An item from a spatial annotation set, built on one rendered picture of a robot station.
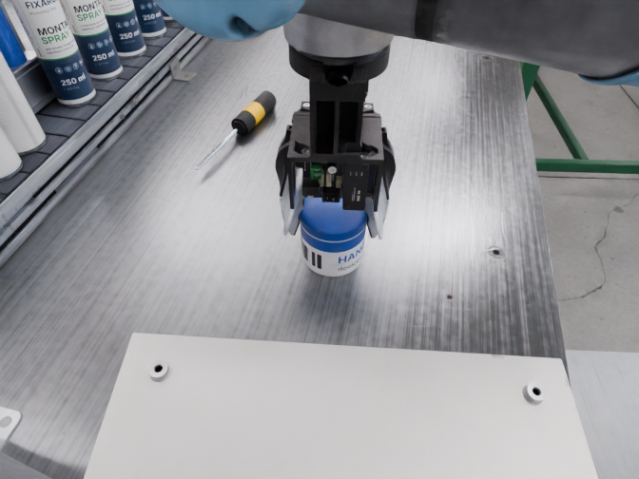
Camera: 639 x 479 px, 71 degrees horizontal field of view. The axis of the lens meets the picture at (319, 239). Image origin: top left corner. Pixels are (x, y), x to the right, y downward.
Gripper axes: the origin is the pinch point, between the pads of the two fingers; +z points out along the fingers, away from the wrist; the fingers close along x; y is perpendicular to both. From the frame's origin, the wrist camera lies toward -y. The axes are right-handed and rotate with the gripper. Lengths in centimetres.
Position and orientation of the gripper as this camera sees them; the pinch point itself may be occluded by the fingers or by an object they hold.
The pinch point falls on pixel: (333, 222)
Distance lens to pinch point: 47.2
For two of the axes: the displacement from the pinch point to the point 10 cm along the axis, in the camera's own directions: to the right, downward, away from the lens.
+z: 0.0, 6.8, 7.3
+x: 10.0, 0.3, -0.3
